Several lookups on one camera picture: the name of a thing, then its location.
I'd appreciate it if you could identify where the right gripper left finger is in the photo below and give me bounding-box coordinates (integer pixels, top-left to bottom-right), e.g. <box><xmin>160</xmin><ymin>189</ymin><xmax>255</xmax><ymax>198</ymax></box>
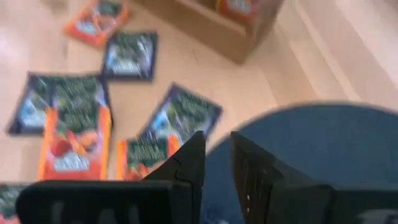
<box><xmin>15</xmin><ymin>130</ymin><xmax>206</xmax><ymax>224</ymax></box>

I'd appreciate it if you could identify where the brown wooden box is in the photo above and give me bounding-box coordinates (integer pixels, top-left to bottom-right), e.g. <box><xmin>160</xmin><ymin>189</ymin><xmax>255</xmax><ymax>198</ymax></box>
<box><xmin>132</xmin><ymin>0</ymin><xmax>284</xmax><ymax>65</ymax></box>

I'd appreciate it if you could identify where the dark blue round mat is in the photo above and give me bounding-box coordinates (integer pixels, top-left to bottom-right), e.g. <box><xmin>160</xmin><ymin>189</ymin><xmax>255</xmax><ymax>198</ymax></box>
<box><xmin>200</xmin><ymin>101</ymin><xmax>398</xmax><ymax>224</ymax></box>

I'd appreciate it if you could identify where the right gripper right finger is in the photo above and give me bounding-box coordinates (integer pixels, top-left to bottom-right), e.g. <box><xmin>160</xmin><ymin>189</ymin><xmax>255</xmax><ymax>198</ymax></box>
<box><xmin>229</xmin><ymin>131</ymin><xmax>398</xmax><ymax>224</ymax></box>

